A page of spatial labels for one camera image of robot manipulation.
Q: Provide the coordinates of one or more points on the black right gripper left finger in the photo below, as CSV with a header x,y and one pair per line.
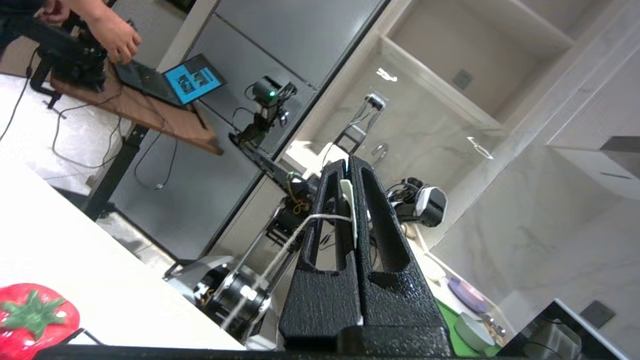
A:
x,y
325,305

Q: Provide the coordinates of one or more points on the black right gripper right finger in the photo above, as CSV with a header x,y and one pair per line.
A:
x,y
400,305

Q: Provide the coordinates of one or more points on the green tray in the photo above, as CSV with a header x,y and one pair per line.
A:
x,y
450,325

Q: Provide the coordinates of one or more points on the purple plate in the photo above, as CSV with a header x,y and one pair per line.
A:
x,y
467,295

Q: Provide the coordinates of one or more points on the grey bowl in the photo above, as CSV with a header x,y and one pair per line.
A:
x,y
472,332

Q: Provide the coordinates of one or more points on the silver microwave oven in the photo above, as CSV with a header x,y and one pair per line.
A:
x,y
550,335

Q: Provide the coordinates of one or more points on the wooden desk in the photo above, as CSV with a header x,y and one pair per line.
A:
x,y
150,117

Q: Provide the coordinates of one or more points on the grey range hood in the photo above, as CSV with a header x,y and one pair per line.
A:
x,y
620,145

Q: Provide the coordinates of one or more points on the open laptop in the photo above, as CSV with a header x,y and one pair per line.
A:
x,y
170,80

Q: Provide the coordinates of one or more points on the red tomato kitchen timer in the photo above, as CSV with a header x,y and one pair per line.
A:
x,y
35,315

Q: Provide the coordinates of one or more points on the seated man black shirt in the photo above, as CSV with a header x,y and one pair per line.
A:
x,y
110,30

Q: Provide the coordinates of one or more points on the dark wall socket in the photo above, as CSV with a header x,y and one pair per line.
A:
x,y
597,312

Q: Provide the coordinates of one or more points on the grey wall socket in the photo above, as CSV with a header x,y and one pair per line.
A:
x,y
462,78

